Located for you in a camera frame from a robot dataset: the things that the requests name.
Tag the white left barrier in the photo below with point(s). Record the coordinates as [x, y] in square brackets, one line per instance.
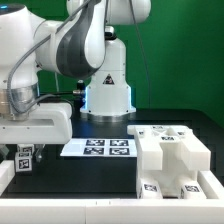
[7, 173]

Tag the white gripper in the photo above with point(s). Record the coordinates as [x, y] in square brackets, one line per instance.
[50, 123]

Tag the white chair seat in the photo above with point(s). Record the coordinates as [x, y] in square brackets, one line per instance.
[168, 180]

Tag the white marker sheet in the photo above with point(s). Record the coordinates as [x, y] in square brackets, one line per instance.
[96, 147]

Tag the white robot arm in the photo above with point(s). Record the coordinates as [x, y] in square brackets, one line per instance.
[75, 48]

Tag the white front barrier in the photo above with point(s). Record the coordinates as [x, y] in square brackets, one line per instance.
[111, 211]

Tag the white cube front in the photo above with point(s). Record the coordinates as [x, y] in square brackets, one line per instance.
[23, 161]

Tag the white barrier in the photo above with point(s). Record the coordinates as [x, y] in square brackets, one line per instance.
[210, 185]
[7, 173]
[111, 211]

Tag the white right barrier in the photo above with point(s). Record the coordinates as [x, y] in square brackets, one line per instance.
[210, 185]

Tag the white chair side frame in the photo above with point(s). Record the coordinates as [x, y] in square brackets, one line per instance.
[162, 147]

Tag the black camera on stand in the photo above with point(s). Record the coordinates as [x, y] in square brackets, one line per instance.
[109, 33]

